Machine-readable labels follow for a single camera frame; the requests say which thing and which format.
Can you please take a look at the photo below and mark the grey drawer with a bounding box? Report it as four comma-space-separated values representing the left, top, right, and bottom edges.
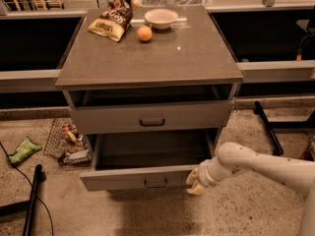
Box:
69, 101, 233, 135
80, 128, 220, 191

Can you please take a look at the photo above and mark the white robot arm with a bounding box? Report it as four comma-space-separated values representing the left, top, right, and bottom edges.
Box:
186, 143, 315, 236

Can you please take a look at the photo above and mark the grey drawer cabinet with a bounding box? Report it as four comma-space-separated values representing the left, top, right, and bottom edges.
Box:
56, 6, 243, 150

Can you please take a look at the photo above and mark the black stand leg right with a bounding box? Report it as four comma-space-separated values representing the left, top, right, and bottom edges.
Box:
253, 101, 315, 156

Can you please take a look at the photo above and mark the black stand leg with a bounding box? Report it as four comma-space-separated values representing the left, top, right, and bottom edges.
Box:
253, 101, 315, 156
0, 164, 45, 236

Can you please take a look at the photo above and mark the dark basket at right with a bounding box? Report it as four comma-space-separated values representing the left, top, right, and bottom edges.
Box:
300, 137, 315, 161

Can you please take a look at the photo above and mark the orange fruit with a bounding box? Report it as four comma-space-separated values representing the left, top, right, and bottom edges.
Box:
138, 26, 153, 42

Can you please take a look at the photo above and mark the white bowl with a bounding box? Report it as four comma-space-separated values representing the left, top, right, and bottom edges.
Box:
145, 9, 178, 30

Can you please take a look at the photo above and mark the black stand leg left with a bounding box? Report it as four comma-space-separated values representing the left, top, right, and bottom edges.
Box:
0, 164, 45, 236

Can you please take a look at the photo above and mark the green snack bag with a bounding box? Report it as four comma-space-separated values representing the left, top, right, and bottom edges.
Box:
6, 137, 42, 165

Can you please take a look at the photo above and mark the brown yellow chip bag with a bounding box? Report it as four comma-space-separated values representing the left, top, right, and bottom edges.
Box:
88, 0, 142, 42

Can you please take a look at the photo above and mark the wire basket with items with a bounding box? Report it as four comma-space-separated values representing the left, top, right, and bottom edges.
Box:
43, 118, 92, 165

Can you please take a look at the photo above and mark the black cable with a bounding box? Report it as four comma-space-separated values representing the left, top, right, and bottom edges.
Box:
0, 141, 55, 236

